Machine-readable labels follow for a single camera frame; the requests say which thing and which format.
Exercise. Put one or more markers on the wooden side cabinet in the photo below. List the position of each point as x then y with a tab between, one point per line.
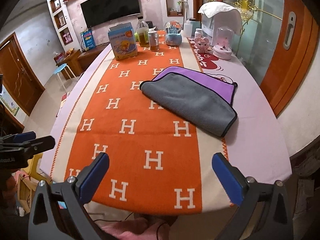
79	62

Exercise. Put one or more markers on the white water dispenser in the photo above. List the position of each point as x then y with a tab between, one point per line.
207	26

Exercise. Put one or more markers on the blue upright book package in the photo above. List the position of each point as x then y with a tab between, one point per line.
87	40

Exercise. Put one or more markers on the grey purple microfibre towel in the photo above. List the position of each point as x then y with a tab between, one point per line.
199	98

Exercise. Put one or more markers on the pink plush toy figure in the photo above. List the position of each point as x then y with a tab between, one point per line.
202	44

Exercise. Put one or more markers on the glass dome music box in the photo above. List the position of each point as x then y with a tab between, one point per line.
222	47

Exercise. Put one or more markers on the orange wooden sliding door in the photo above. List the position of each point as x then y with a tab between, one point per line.
288	68

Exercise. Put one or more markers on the clear bottle brown liquid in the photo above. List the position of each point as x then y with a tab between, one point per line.
142	32

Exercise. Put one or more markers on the white red print tablecloth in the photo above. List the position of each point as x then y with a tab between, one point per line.
255	142

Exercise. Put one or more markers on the brown wooden room door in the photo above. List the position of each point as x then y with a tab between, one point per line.
18	77

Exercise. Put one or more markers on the blue round stool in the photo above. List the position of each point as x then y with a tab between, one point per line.
59	74

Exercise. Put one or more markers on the orange H pattern blanket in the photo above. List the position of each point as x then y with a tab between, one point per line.
159	162

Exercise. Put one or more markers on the white folded towel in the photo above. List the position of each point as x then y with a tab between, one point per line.
223	15

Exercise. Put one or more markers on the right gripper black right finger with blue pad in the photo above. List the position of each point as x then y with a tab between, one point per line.
275	220

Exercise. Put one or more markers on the metal lid glass jar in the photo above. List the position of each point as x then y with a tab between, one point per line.
153	40

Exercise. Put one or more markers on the blue snow globe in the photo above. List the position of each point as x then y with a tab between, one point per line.
173	35

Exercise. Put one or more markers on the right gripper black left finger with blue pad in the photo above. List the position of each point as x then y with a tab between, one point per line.
58	212

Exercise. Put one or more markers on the small white pill bottle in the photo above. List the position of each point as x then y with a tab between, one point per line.
198	33

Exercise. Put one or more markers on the black wall television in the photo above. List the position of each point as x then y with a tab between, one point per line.
96	12

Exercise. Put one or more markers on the blue duck print box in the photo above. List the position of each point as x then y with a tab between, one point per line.
122	40

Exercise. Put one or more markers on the tall white plastic bottle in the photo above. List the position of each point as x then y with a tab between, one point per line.
187	30

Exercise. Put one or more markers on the gold ornate glass decoration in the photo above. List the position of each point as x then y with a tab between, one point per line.
247	8

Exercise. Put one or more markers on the silver recessed door handle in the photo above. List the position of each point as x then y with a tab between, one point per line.
290	28

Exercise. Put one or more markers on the teal canister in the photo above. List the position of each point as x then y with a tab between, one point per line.
195	25

